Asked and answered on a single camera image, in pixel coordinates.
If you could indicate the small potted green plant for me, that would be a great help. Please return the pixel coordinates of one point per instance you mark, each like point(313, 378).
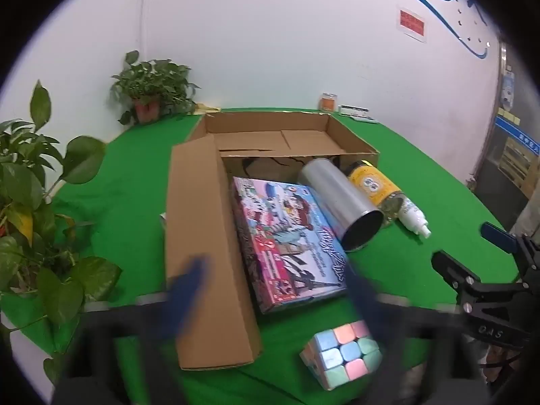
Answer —
point(147, 80)

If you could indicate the brown cardboard box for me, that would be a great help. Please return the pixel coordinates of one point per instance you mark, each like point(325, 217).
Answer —
point(198, 228)

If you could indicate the glass door with notices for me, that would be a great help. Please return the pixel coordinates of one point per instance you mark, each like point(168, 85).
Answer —
point(506, 164)

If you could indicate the white spray bottle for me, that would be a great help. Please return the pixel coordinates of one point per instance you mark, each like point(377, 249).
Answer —
point(411, 215)

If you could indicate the blue wall decal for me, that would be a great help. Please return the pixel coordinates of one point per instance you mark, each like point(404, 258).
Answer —
point(479, 54)

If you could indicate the yellow cloth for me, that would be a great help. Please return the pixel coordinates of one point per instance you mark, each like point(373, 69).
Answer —
point(209, 109)

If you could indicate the red wall sign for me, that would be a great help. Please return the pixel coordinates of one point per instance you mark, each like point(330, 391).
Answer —
point(411, 23)

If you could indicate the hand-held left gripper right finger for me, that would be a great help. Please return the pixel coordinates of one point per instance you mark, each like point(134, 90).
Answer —
point(369, 303)

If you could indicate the pastel puzzle cube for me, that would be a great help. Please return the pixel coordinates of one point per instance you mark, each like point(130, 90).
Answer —
point(341, 354)

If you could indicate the light blue case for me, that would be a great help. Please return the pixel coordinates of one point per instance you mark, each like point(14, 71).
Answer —
point(369, 120)

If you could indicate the yellow label clear jar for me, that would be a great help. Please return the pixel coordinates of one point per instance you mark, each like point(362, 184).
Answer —
point(371, 183)

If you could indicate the colourful cartoon puzzle box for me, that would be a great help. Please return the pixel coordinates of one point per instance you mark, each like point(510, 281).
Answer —
point(287, 236)

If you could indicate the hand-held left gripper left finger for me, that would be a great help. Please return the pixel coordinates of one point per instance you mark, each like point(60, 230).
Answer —
point(187, 299)

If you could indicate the orange glass jar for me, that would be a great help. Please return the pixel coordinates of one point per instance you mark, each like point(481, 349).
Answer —
point(329, 103)

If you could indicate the large leafy green plant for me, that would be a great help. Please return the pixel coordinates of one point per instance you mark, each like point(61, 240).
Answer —
point(25, 177)

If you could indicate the silver metal can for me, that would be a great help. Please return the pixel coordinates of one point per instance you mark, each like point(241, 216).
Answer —
point(333, 194)

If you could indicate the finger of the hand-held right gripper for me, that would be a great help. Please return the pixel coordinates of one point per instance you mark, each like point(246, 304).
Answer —
point(500, 236)
point(453, 272)

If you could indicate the green felt table cover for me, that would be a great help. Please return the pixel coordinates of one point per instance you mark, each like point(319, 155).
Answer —
point(126, 185)

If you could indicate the clear plastic case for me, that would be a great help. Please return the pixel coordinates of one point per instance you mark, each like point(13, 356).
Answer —
point(354, 111)

